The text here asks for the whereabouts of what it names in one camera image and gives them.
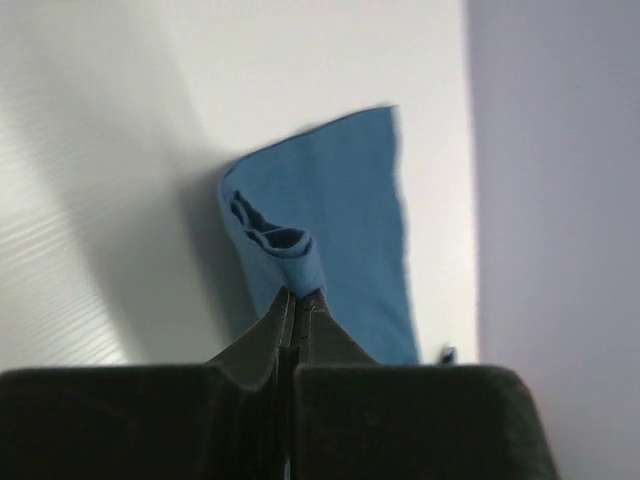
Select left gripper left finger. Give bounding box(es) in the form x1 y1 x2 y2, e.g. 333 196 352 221
1 290 293 479

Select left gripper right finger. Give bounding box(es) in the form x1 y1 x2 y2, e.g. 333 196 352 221
292 292 558 479

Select blue t-shirt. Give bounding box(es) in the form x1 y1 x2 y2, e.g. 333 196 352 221
218 106 420 365

